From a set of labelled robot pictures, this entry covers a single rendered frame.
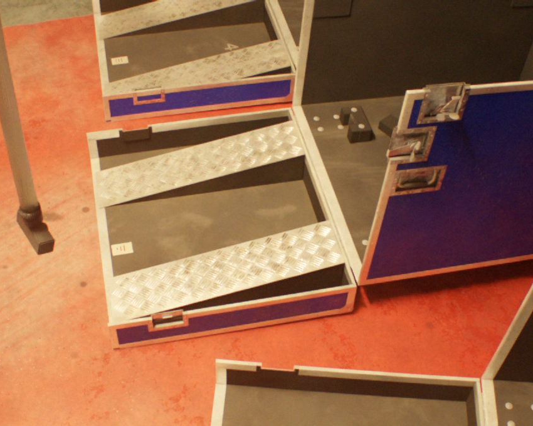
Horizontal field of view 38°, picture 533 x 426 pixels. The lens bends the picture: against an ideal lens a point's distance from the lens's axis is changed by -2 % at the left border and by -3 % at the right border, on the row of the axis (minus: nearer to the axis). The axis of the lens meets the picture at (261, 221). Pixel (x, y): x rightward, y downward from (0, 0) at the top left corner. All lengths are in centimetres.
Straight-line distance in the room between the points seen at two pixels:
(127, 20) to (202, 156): 102
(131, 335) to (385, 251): 83
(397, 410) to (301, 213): 83
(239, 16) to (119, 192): 118
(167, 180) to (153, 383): 81
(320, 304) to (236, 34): 156
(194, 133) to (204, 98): 23
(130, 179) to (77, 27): 108
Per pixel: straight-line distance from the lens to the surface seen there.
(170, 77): 336
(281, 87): 329
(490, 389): 243
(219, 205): 289
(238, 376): 242
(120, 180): 298
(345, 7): 285
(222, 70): 333
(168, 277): 264
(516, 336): 225
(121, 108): 323
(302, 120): 303
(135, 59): 355
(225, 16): 371
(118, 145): 307
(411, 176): 223
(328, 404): 246
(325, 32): 290
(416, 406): 250
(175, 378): 250
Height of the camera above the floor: 217
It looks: 49 degrees down
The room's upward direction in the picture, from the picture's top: 6 degrees clockwise
